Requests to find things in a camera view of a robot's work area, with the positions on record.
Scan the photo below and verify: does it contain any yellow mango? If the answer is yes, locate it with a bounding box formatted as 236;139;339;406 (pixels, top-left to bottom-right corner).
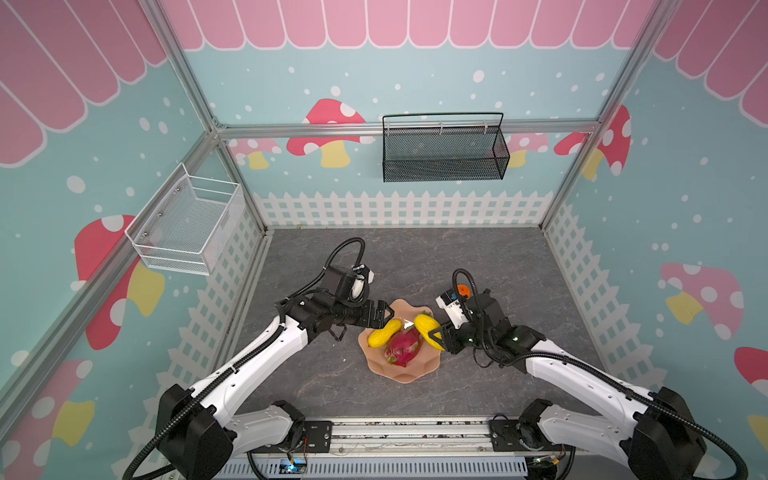
413;312;445;351
367;318;402;349

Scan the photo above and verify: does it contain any pink scalloped fruit bowl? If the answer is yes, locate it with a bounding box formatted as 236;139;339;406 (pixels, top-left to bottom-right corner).
358;299;441;384

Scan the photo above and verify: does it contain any pink dragon fruit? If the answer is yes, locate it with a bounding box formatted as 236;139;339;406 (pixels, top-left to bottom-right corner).
384;326;423;367

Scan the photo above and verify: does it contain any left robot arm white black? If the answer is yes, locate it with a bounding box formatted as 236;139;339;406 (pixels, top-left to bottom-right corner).
123;287;394;479

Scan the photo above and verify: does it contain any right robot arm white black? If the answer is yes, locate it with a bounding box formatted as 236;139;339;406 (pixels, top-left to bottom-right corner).
429;288;748;479

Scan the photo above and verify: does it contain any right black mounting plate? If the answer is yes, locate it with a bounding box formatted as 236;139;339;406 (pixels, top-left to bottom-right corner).
488;415;542;453

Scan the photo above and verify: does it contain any black mounting plate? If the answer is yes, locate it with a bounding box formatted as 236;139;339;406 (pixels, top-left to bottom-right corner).
288;420;334;453
488;415;542;453

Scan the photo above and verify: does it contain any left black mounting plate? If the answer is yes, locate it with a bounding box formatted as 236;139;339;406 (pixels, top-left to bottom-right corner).
288;420;334;453

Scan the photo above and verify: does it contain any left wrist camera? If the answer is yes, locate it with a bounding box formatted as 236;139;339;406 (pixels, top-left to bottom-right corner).
321;264;374;302

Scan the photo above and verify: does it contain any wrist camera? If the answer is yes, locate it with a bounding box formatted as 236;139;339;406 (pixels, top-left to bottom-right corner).
321;264;374;302
436;285;469;330

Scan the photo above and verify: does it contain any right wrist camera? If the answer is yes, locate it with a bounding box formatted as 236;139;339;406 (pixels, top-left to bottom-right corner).
436;285;469;330

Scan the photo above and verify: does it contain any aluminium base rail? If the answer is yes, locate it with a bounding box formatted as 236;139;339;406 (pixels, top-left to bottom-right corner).
158;415;661;480

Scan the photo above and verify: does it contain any white wire mesh basket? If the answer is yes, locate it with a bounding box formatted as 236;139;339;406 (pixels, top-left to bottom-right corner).
125;164;245;276

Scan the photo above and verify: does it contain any black wire mesh basket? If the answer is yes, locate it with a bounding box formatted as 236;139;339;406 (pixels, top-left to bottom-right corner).
381;112;511;183

